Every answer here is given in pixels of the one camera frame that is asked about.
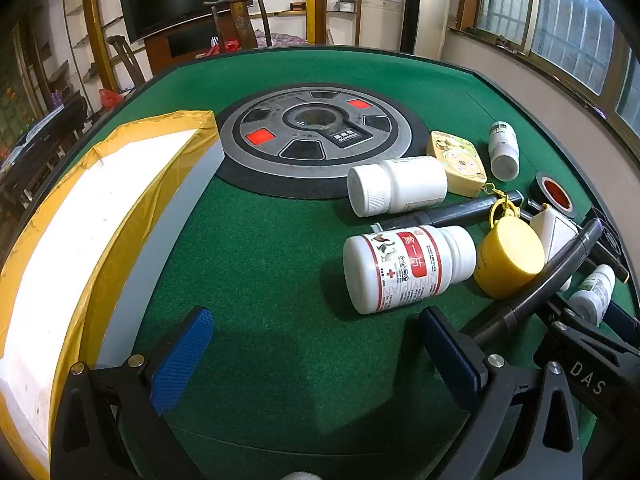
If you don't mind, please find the long black rod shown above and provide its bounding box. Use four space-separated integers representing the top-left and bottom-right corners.
460 218 605 348

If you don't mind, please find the small white bottle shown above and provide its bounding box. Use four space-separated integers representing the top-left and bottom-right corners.
487 121 521 181

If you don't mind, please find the barred window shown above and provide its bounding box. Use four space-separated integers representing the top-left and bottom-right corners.
470 0 640 126

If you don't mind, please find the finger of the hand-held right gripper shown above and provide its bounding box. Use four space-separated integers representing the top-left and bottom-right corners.
546 299 640 357
604 304 640 335

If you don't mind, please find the black marker pen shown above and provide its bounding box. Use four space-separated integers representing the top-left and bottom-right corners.
372 191 524 233

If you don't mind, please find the red-label white pill bottle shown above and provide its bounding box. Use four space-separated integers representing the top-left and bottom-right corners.
342 225 477 315

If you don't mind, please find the purple patterned cloth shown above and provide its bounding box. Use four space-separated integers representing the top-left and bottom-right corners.
254 29 308 47

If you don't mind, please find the white standing air conditioner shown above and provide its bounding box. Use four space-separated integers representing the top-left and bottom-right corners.
412 0 468 61

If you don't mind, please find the wooden television cabinet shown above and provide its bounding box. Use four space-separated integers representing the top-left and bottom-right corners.
145 15 261 73

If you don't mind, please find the plain white pill bottle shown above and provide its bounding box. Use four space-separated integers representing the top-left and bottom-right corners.
347 156 449 218

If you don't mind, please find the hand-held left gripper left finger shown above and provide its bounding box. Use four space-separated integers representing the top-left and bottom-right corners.
50 305 216 480

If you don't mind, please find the yellow-taped white foam box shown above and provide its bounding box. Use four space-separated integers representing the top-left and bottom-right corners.
0 109 224 480

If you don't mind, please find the dark wooden chair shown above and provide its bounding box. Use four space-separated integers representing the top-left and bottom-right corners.
202 0 273 53

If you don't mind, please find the black tape roll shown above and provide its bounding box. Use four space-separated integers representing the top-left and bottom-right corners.
531 172 576 218

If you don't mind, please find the small white box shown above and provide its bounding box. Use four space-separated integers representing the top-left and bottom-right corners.
529 206 581 266

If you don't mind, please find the landscape wall painting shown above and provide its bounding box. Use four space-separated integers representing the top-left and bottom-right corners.
0 35 31 161

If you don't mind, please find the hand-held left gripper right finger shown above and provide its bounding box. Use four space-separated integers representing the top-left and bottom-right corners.
418 305 585 480

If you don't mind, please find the round grey table control panel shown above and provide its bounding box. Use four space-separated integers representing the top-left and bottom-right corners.
216 86 432 200

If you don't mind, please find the yellow round jar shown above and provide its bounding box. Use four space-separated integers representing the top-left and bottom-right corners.
472 215 546 300

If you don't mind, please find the cream case with gold keychain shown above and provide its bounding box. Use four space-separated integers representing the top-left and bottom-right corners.
427 130 523 221

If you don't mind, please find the tiny white dropper bottle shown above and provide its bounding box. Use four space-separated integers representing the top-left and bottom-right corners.
567 264 617 327

